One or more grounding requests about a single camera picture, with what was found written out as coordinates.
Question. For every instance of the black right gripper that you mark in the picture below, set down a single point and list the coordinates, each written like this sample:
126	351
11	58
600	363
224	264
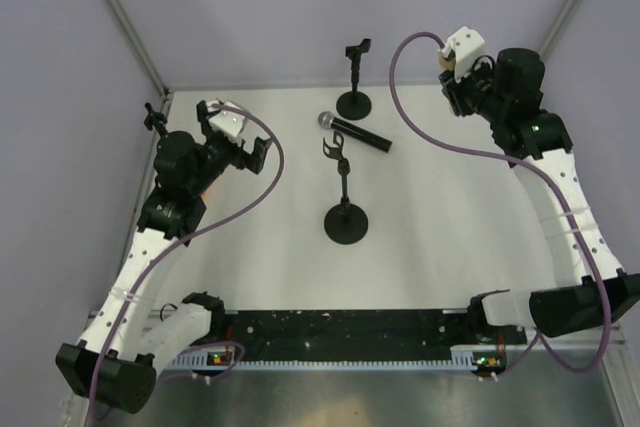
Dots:
454	89

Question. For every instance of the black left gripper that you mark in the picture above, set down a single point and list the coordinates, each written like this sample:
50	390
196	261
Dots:
241	158

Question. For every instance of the beige microphone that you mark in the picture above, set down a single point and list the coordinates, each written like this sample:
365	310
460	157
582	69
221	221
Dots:
447	59

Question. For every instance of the black microphone stand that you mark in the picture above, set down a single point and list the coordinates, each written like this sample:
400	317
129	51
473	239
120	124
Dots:
155	121
354	104
344	223

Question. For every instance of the black microphone silver grille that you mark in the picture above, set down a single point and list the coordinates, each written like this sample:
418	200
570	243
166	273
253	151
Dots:
328	121

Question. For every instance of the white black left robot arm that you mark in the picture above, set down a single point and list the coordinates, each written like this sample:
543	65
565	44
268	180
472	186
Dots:
116	361

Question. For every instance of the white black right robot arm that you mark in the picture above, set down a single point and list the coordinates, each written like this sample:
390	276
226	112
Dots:
506	92

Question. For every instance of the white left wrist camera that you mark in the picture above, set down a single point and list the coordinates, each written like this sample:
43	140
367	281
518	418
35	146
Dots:
226	117

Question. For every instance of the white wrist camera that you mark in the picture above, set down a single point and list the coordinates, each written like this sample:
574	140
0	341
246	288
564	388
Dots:
226	117
468	45

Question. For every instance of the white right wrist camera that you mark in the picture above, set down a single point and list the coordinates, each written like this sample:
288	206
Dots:
468	45

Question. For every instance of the aluminium frame post right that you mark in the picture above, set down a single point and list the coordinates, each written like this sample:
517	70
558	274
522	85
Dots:
554	29

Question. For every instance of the aluminium frame post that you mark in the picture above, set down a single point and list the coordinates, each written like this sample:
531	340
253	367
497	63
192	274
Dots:
554	29
139	51

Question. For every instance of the aluminium frame post left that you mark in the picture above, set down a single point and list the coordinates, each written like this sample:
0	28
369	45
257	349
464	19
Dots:
139	51

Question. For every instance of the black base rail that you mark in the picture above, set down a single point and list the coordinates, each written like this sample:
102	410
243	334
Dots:
356	335

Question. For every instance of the grey slotted cable duct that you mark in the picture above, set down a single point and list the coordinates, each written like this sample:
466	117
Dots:
461	360

